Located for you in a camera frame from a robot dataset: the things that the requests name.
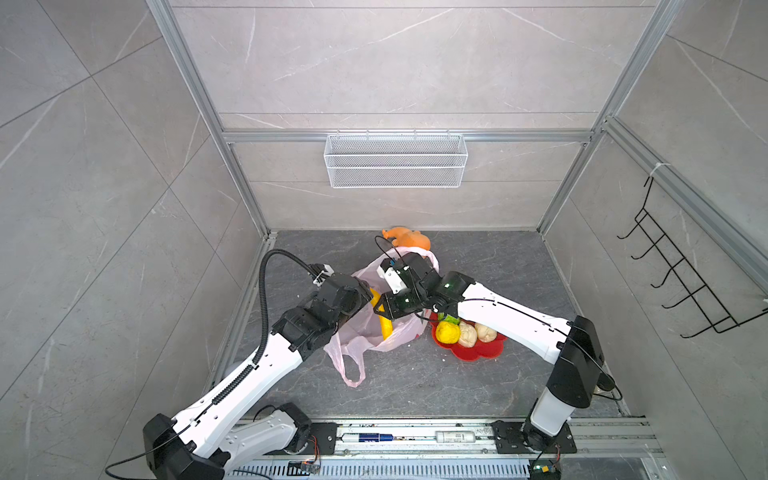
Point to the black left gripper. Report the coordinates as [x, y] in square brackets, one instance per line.
[361, 292]

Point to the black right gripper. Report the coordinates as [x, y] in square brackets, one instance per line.
[389, 306]

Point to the pink plastic bag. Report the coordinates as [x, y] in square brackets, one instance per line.
[363, 332]

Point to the yellow fake banana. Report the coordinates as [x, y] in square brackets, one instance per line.
[386, 326]

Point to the beige fake bun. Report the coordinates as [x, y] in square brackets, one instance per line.
[485, 334]
[468, 335]

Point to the red flower-shaped plate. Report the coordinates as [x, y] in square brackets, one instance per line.
[481, 350]

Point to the green fake fruit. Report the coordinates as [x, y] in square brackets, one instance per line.
[443, 317]

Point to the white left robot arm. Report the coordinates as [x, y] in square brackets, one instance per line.
[205, 440]

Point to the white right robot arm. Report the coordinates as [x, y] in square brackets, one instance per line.
[572, 347]

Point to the orange toy fruit with loop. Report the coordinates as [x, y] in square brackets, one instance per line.
[407, 238]

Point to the blue marker pen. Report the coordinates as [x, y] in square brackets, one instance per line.
[374, 437]

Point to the white wire mesh basket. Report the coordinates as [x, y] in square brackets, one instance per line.
[358, 161]

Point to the white tube on rail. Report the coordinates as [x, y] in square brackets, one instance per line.
[458, 437]

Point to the black wire hook rack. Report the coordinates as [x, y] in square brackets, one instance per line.
[717, 317]

